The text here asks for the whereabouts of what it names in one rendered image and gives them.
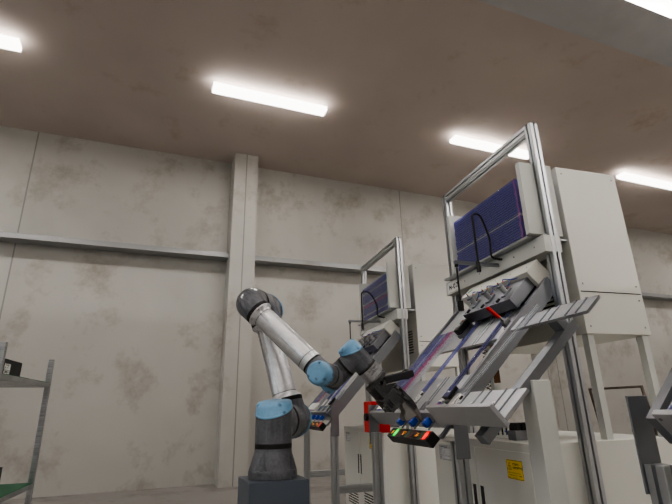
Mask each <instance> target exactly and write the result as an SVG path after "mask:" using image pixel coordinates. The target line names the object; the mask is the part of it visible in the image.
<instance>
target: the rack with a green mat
mask: <svg viewBox="0 0 672 504"><path fill-rule="evenodd" d="M7 346H8V342H0V388H43V387H44V392H43V397H42V403H41V409H40V415H39V421H38V427H37V432H36V438H35V444H34V450H33V456H32V461H31V467H30V473H29V479H28V483H16V484H0V503H2V502H4V501H7V500H9V499H11V498H13V497H15V496H17V495H19V494H21V493H23V492H25V491H26V496H25V502H24V504H31V500H32V494H33V488H34V482H35V476H36V470H37V464H38V458H39V452H40V447H41V441H42V435H43V429H44V423H45V417H46V411H47V405H48V399H49V393H50V387H51V381H52V375H53V369H54V363H55V360H54V359H49V362H48V368H47V374H46V380H45V382H44V381H39V380H34V379H29V378H24V377H19V376H14V375H9V374H4V373H2V371H3V366H4V361H5V356H6V351H7Z"/></svg>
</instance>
